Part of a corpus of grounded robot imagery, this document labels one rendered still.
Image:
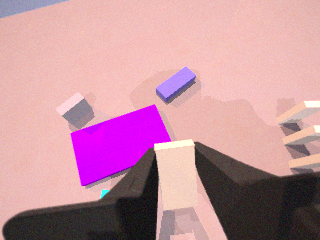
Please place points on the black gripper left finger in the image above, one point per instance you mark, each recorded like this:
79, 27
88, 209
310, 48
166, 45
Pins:
128, 211

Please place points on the purple rectangular block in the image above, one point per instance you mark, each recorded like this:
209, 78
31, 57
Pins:
175, 83

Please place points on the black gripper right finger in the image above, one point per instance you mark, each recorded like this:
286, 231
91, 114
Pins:
252, 204

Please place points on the magenta flat rectangular block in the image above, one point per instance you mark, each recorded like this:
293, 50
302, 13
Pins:
117, 144

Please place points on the cyan rectangular block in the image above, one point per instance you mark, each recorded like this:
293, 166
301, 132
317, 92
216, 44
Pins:
104, 192

